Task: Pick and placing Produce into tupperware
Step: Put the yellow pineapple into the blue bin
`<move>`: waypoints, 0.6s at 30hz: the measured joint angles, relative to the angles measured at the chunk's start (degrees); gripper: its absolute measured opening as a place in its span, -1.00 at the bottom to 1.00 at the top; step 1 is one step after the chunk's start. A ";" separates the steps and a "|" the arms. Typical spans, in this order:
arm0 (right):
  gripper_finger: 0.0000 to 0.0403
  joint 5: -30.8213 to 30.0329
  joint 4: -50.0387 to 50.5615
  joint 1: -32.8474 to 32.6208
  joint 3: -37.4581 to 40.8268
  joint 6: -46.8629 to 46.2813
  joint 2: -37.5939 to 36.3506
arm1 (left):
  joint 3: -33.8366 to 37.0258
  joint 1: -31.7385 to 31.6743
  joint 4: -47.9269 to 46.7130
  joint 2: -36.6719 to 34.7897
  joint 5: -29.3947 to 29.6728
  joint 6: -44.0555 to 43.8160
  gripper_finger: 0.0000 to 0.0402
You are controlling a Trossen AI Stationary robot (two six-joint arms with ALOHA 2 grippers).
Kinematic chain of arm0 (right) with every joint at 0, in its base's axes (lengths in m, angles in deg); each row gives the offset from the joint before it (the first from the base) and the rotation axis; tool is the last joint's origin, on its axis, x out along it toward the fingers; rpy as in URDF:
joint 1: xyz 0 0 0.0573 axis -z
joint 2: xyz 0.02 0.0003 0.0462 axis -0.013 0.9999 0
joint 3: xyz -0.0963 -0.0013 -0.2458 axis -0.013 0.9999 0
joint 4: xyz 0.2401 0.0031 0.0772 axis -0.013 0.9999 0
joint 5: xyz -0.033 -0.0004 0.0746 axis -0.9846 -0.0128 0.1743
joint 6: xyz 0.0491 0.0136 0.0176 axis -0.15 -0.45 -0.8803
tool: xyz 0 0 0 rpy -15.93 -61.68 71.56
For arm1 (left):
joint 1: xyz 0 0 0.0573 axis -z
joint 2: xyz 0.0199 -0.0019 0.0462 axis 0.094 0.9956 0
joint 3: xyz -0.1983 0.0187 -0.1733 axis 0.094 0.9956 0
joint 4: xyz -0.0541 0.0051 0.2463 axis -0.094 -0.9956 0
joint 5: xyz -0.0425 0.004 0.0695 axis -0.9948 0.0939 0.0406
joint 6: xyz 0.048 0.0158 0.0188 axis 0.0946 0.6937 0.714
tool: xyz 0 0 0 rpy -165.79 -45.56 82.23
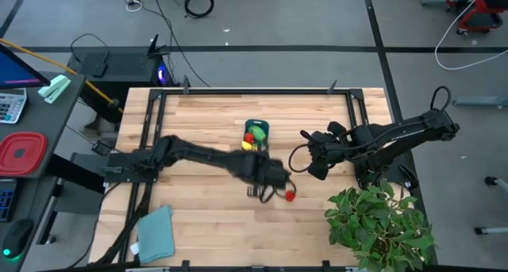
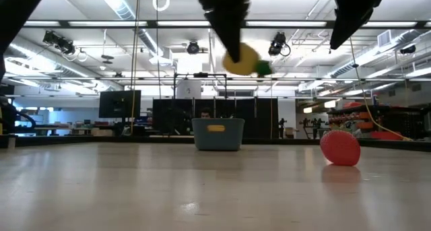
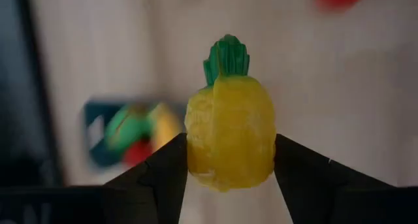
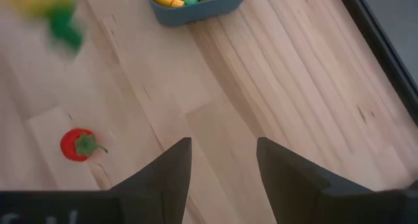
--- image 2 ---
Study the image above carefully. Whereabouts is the black partition wall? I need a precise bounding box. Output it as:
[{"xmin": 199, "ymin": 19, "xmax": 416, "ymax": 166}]
[{"xmin": 152, "ymin": 97, "xmax": 279, "ymax": 140}]

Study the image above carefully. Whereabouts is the cluttered workbench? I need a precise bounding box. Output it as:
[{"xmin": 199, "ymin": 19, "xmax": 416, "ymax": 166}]
[{"xmin": 33, "ymin": 121, "xmax": 115, "ymax": 137}]

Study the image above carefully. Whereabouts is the red dotted plush strawberry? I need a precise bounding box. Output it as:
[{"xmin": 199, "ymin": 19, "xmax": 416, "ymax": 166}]
[{"xmin": 319, "ymin": 129, "xmax": 362, "ymax": 167}]

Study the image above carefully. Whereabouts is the black computer monitor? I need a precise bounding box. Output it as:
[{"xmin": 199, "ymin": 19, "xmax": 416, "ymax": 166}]
[{"xmin": 98, "ymin": 90, "xmax": 142, "ymax": 119}]

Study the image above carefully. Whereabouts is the black ceiling light rail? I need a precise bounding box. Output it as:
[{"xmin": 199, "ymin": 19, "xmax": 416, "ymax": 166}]
[{"xmin": 23, "ymin": 20, "xmax": 431, "ymax": 30}]

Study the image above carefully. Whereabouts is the yellow hanging cable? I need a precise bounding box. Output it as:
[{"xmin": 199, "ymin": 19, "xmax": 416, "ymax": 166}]
[
  {"xmin": 129, "ymin": 0, "xmax": 141, "ymax": 136},
  {"xmin": 348, "ymin": 37, "xmax": 414, "ymax": 142}
]

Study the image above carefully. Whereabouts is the blue-grey plastic tub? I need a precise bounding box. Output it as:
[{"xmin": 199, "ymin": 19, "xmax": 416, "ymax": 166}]
[{"xmin": 191, "ymin": 117, "xmax": 246, "ymax": 152}]

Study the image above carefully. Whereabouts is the white air vent grille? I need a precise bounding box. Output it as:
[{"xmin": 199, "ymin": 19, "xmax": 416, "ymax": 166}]
[{"xmin": 376, "ymin": 29, "xmax": 393, "ymax": 48}]

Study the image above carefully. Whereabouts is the silver ventilation duct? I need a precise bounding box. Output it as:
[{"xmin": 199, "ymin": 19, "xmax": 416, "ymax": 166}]
[{"xmin": 94, "ymin": 0, "xmax": 166, "ymax": 59}]

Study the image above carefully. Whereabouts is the black tripod stand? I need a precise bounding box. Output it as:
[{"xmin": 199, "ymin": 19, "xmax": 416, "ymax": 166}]
[
  {"xmin": 277, "ymin": 118, "xmax": 287, "ymax": 139},
  {"xmin": 302, "ymin": 118, "xmax": 326, "ymax": 139}
]

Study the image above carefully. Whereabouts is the white coiled cable loop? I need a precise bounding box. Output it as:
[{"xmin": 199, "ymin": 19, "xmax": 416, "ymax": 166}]
[{"xmin": 152, "ymin": 0, "xmax": 171, "ymax": 12}]

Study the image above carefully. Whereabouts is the black metal gantry frame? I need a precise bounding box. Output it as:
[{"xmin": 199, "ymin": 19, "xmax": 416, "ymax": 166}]
[{"xmin": 173, "ymin": 72, "xmax": 228, "ymax": 100}]

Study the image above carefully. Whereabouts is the shelf with orange bins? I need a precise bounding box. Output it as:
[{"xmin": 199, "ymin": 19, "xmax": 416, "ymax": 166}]
[{"xmin": 327, "ymin": 102, "xmax": 431, "ymax": 141}]

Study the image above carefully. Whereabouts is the thin black hanging cable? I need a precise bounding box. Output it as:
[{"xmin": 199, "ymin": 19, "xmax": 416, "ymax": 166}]
[{"xmin": 154, "ymin": 0, "xmax": 161, "ymax": 100}]

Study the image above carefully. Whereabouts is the black table edge rail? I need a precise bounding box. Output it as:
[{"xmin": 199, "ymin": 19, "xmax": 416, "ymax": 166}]
[{"xmin": 0, "ymin": 133, "xmax": 431, "ymax": 154}]

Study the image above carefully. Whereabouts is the yellow plush produce green end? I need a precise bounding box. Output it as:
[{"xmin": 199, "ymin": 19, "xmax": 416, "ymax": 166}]
[{"xmin": 222, "ymin": 42, "xmax": 273, "ymax": 77}]

